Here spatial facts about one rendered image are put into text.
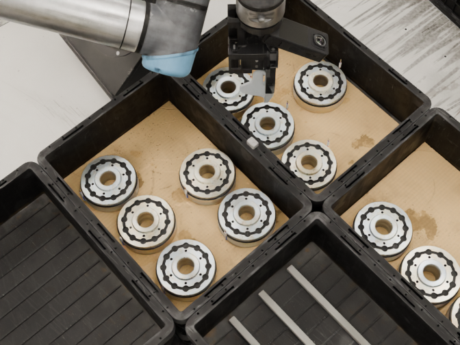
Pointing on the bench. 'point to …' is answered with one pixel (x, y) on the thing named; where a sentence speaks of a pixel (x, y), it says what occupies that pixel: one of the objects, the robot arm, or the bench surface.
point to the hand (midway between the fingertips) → (270, 84)
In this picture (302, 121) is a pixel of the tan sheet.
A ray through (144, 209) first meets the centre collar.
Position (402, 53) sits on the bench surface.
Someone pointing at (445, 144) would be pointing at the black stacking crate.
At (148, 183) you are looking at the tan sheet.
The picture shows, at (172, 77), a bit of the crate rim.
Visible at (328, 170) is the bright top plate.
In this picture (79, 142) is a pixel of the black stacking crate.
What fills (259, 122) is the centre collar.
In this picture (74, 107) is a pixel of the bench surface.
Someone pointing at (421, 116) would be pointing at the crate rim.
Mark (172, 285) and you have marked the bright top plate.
